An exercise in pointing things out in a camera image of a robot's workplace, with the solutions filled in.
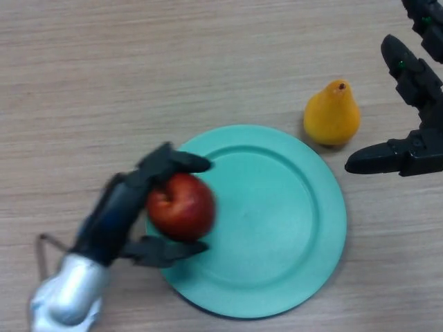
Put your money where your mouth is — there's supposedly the yellow pear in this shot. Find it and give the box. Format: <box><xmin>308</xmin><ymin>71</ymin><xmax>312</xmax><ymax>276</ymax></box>
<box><xmin>303</xmin><ymin>80</ymin><xmax>361</xmax><ymax>147</ymax></box>

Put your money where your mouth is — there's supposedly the red apple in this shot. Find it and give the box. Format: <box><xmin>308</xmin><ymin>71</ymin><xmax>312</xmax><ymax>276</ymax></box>
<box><xmin>146</xmin><ymin>172</ymin><xmax>216</xmax><ymax>242</ymax></box>

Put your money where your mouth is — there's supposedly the green round plate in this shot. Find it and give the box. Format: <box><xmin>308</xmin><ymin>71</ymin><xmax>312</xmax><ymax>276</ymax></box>
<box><xmin>145</xmin><ymin>124</ymin><xmax>347</xmax><ymax>319</ymax></box>

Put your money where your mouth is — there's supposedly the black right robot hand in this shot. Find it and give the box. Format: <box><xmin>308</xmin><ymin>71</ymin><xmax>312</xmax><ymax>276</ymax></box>
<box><xmin>344</xmin><ymin>0</ymin><xmax>443</xmax><ymax>178</ymax></box>

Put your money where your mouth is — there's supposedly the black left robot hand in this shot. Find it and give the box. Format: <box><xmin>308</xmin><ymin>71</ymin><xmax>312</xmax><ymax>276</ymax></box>
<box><xmin>67</xmin><ymin>141</ymin><xmax>213</xmax><ymax>270</ymax></box>

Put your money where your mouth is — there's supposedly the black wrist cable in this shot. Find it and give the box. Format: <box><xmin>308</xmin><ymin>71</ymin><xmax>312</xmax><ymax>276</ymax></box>
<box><xmin>36</xmin><ymin>233</ymin><xmax>70</xmax><ymax>282</ymax></box>

